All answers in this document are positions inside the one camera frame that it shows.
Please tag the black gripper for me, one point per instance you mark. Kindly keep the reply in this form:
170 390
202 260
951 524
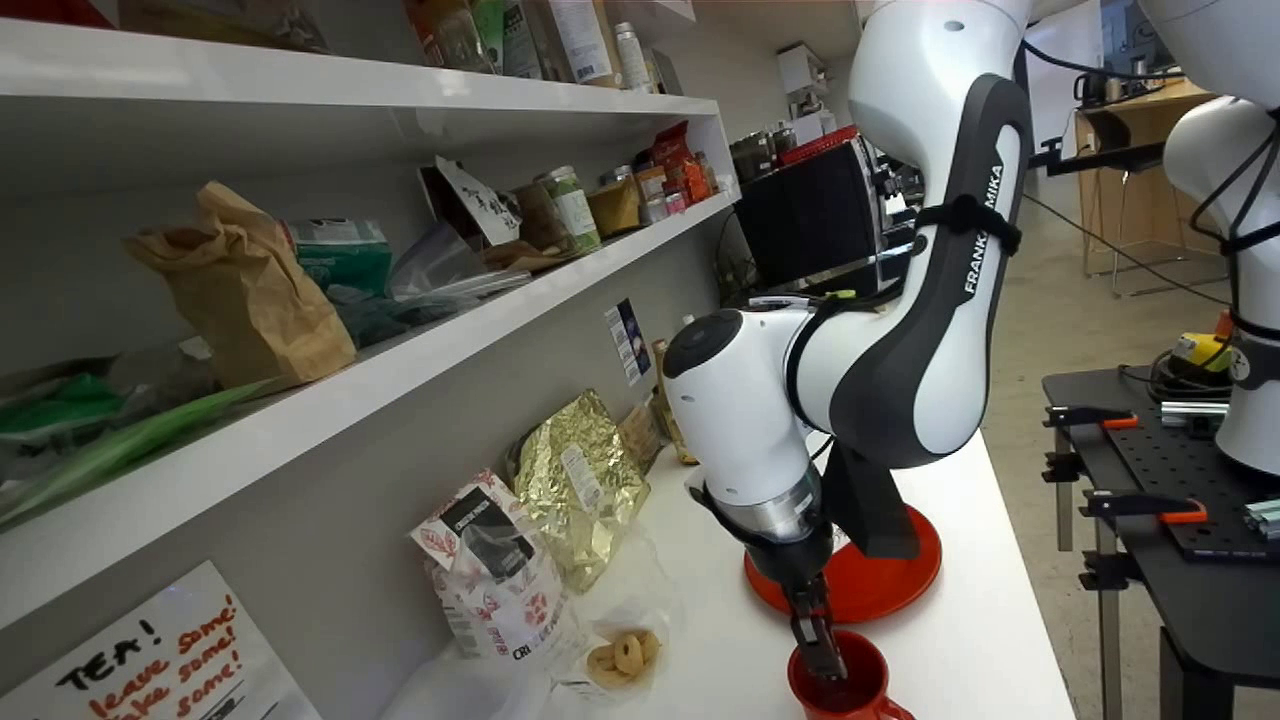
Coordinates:
796 575

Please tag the red mug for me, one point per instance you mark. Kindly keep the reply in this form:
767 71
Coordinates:
875 680

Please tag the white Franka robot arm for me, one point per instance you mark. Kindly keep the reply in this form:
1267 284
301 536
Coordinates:
923 266

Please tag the red plate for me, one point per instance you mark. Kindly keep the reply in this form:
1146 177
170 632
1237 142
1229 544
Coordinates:
875 595

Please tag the gold foil bag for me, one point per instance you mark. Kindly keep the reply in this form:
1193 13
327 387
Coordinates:
579 487

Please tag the white red patterned coffee bag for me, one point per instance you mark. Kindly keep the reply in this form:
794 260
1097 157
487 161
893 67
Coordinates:
487 575

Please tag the black workbench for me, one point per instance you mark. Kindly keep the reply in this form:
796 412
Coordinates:
1201 584

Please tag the yellow tool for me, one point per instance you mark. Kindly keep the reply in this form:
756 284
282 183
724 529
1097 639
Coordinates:
1201 350

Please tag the amber jar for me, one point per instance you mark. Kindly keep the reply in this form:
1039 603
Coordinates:
612 207

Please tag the red snack packet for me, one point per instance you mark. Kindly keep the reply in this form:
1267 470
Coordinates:
681 166

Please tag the jar with white label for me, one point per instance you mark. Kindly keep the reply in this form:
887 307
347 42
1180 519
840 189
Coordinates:
573 209

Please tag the wooden cabinet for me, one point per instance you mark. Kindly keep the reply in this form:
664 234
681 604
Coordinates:
1132 203

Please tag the black boom rod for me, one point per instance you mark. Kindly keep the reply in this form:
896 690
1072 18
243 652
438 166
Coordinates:
1103 157

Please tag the white appliance box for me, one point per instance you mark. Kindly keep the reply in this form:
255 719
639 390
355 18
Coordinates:
803 82

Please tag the white black carton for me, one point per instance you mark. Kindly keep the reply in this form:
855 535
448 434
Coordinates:
469 203

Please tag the green box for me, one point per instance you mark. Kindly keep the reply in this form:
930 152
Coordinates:
347 260

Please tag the white plastic bottle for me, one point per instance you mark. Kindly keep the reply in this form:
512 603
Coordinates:
629 58

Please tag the white box with label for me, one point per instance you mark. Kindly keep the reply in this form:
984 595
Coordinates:
580 39

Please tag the handwritten tea sign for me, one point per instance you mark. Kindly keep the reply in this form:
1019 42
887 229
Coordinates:
160 661

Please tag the brown paper bag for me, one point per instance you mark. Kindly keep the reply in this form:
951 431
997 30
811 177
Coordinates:
255 307

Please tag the orange green packages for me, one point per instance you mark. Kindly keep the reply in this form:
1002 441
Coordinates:
464 30

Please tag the green plastic packages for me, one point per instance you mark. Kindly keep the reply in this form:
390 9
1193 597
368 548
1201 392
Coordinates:
93 434

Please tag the small dark wall card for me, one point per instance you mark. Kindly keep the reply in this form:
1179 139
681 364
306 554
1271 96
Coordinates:
629 340

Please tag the white wall shelf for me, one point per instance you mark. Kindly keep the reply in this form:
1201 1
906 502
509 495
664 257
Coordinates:
403 360

